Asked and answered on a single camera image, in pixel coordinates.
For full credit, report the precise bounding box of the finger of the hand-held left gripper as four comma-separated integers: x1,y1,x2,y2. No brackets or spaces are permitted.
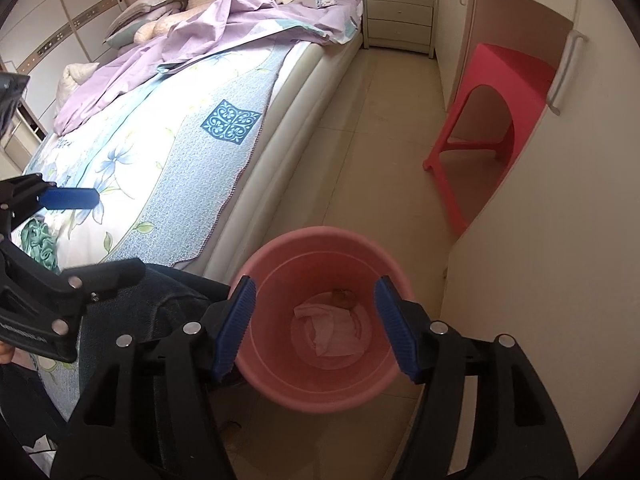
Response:
0,242,147,311
0,174,99,231

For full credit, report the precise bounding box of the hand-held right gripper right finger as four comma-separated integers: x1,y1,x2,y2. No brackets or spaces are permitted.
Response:
374,275,593,480

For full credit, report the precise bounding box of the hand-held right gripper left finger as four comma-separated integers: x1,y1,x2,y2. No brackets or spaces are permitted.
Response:
50,275,258,480

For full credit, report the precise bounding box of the white tissue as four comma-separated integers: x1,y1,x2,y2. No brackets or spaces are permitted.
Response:
292,302,368,358

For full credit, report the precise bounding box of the pink plastic bucket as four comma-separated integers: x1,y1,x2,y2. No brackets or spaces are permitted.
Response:
231,226,416,413

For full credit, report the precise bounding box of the person's dark trouser leg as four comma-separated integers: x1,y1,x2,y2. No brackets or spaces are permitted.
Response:
75,262,236,480

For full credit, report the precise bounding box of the small brown scrap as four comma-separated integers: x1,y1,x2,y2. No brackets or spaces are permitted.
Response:
331,287,358,311

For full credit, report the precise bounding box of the floral bedsheet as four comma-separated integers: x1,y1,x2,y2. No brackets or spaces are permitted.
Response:
10,40,306,461

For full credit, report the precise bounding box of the dark object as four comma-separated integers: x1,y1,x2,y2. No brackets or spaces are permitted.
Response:
0,74,31,137

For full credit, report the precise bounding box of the white pillow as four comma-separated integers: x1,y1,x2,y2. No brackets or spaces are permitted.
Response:
54,62,101,108

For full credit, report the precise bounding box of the pale striped pillow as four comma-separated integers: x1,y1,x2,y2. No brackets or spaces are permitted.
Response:
104,0,188,48

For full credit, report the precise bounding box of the sliding door wardrobe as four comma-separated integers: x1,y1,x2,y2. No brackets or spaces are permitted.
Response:
0,0,178,111

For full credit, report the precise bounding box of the white bed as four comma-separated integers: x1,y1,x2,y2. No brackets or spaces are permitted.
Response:
10,0,363,461

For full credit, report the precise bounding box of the white cabinet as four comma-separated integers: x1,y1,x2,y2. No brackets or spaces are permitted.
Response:
435,0,640,480

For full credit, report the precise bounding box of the purple blanket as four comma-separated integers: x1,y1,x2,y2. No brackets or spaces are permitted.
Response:
54,0,363,136

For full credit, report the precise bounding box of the red plastic stool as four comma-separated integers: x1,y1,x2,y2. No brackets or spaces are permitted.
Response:
422,42,558,238

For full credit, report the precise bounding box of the cream nightstand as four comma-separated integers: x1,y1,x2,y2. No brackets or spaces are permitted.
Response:
361,0,440,58

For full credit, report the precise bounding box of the grey cabinet handle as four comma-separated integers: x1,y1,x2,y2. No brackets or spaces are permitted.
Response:
547,30,586,116

